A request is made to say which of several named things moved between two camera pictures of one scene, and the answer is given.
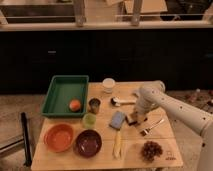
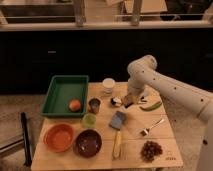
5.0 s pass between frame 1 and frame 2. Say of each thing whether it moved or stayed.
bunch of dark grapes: stayed
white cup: stayed
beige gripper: moved
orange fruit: stayed
